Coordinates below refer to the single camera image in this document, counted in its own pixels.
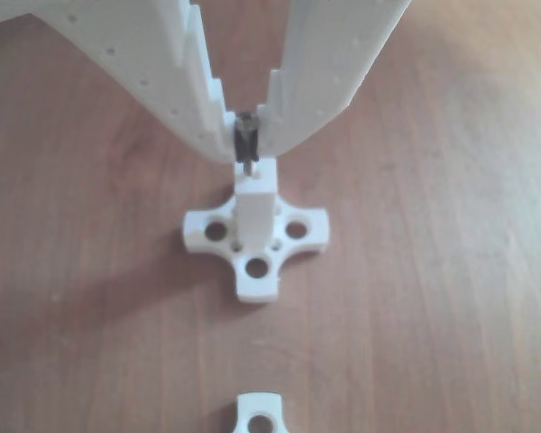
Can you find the white cross-base post stand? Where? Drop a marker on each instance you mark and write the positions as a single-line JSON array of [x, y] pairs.
[[254, 212], [252, 401]]

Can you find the silver metal screw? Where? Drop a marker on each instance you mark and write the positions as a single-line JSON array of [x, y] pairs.
[[247, 119]]

